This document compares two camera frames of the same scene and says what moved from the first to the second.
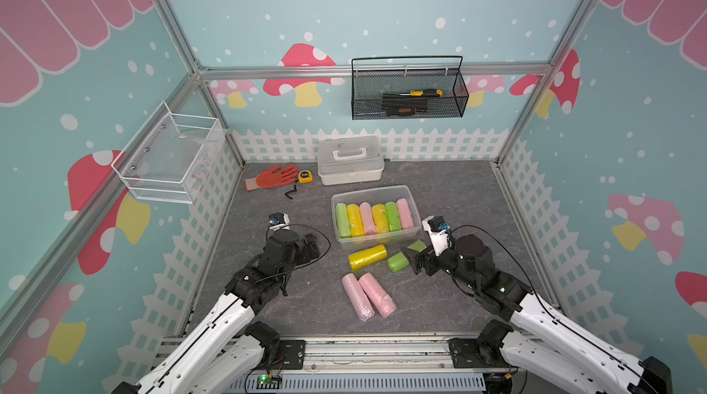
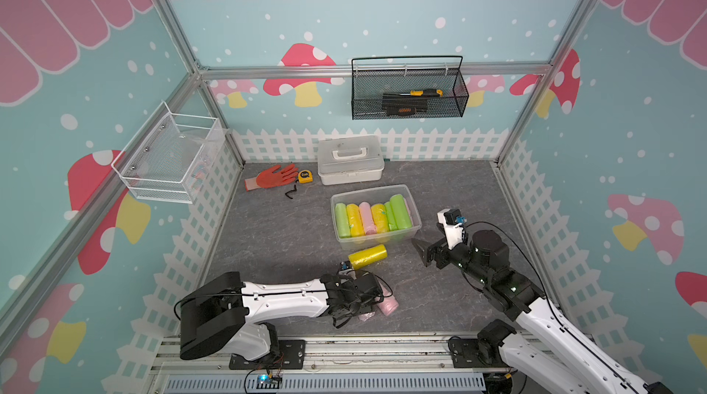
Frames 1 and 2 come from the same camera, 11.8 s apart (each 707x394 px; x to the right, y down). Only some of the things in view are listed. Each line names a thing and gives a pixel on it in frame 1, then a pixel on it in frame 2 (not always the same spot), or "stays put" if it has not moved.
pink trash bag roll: x=382 y=302 stays put
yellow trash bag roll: x=355 y=221 stays put
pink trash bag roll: x=368 y=218 stays put
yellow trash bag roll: x=380 y=216 stays put
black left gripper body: x=303 y=255 → x=357 y=308
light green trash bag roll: x=399 y=261 → x=400 y=212
